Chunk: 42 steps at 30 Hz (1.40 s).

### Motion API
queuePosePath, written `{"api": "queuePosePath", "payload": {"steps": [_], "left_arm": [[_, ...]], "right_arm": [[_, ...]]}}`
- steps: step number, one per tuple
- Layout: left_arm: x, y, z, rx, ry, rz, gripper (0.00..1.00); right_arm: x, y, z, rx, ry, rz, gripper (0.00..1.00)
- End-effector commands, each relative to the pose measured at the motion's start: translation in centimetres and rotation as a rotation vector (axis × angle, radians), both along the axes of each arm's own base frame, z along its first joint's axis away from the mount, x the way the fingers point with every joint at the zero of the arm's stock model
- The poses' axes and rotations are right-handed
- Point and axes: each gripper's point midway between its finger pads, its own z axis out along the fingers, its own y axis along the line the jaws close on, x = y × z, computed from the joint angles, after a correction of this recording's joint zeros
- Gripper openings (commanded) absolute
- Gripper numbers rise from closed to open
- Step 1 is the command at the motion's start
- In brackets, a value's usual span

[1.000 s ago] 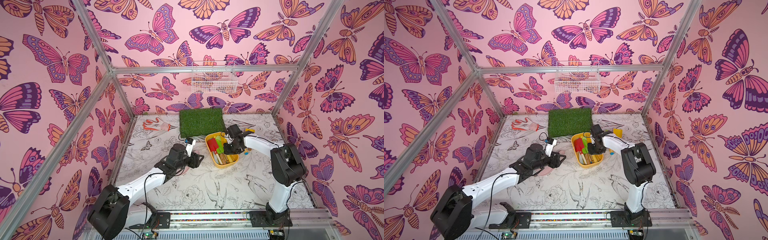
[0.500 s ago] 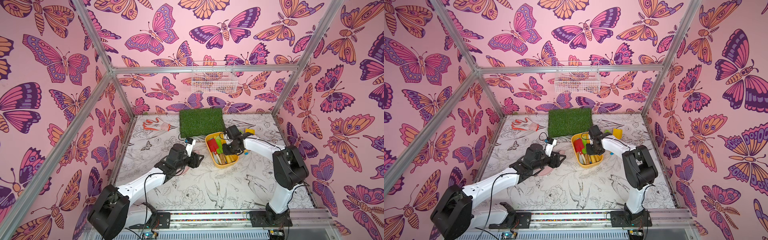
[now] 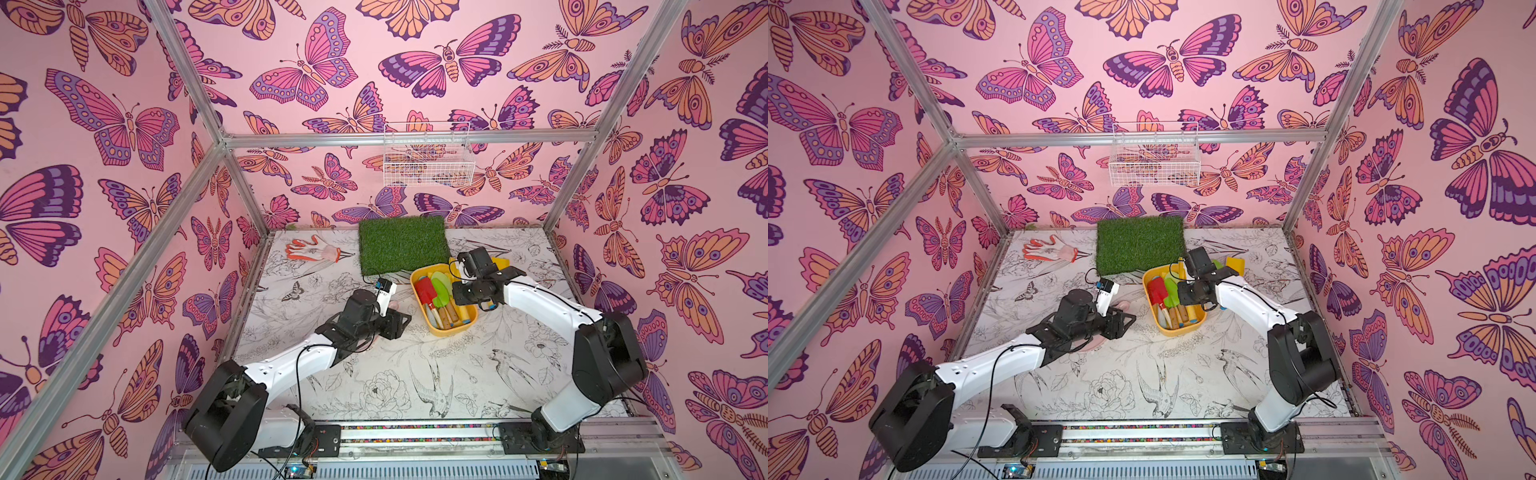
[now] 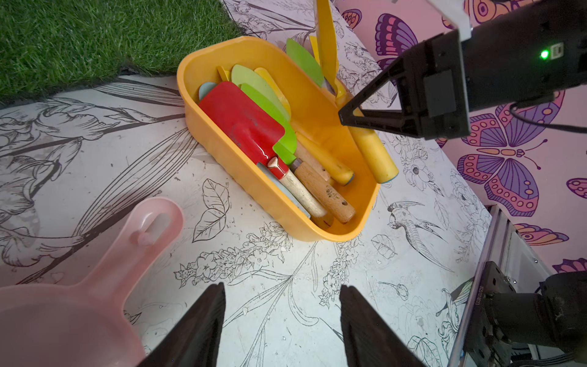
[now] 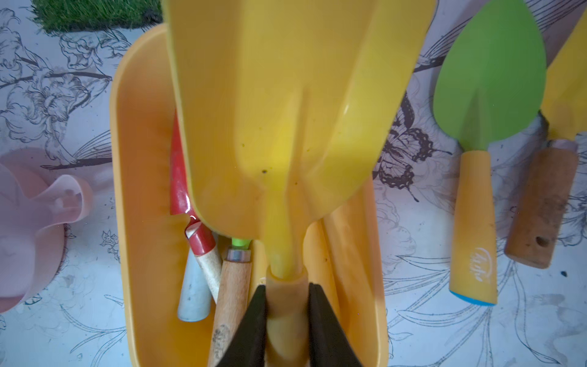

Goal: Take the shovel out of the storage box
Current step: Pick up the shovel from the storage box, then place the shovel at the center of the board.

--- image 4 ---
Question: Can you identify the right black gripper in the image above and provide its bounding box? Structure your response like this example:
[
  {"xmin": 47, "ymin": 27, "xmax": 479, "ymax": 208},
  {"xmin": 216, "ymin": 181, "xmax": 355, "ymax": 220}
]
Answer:
[{"xmin": 339, "ymin": 30, "xmax": 470, "ymax": 140}]

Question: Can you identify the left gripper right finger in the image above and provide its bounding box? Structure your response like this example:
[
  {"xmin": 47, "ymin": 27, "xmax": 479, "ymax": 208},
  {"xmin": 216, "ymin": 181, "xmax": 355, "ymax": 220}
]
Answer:
[{"xmin": 339, "ymin": 285, "xmax": 423, "ymax": 367}]

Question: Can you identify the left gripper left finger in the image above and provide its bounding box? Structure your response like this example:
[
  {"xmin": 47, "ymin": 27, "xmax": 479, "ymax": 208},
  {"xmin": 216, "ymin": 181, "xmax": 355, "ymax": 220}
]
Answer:
[{"xmin": 138, "ymin": 283, "xmax": 226, "ymax": 367}]

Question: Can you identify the yellow shovel wooden handle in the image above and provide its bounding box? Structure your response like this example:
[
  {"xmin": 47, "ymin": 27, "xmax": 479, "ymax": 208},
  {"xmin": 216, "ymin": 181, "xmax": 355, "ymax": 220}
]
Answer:
[{"xmin": 314, "ymin": 0, "xmax": 399, "ymax": 184}]

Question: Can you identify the yellow plastic storage box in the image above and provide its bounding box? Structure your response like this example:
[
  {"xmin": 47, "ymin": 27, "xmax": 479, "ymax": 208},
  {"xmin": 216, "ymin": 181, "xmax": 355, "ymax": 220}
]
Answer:
[{"xmin": 177, "ymin": 37, "xmax": 380, "ymax": 243}]

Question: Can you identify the green shovel yellow handle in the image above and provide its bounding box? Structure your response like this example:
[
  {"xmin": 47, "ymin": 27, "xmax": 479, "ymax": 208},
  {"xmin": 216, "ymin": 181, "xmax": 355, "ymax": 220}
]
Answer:
[{"xmin": 286, "ymin": 38, "xmax": 324, "ymax": 87}]

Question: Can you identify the red shovel wooden handle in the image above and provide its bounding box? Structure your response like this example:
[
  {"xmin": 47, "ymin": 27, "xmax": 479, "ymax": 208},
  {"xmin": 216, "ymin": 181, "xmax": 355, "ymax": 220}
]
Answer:
[{"xmin": 199, "ymin": 82, "xmax": 328, "ymax": 219}]

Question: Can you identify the light blue shovel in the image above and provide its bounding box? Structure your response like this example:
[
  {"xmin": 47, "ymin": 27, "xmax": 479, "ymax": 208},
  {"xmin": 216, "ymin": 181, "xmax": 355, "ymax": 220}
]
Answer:
[{"xmin": 198, "ymin": 81, "xmax": 313, "ymax": 220}]

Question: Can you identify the pink plastic dustpan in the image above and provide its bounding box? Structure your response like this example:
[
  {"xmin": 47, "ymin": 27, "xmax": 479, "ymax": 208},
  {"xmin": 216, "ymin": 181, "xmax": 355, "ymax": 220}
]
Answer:
[{"xmin": 1, "ymin": 197, "xmax": 184, "ymax": 366}]

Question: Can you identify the yellow green narrow trowel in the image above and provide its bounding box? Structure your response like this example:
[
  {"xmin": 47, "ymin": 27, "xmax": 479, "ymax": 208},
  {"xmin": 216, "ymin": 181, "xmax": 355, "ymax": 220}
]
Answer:
[{"xmin": 230, "ymin": 64, "xmax": 354, "ymax": 186}]

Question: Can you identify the green artificial grass mat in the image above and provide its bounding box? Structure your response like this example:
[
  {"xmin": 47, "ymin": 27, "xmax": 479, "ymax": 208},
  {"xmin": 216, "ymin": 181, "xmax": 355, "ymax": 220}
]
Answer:
[{"xmin": 1, "ymin": 1, "xmax": 244, "ymax": 107}]

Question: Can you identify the green trowel wooden handle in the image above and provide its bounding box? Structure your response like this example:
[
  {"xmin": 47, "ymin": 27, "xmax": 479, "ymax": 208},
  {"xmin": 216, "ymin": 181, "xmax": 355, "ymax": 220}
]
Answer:
[{"xmin": 239, "ymin": 83, "xmax": 357, "ymax": 225}]

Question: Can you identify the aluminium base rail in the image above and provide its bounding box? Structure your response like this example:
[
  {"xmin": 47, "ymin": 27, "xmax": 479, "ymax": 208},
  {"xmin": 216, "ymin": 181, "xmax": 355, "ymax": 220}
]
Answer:
[{"xmin": 448, "ymin": 206, "xmax": 552, "ymax": 366}]

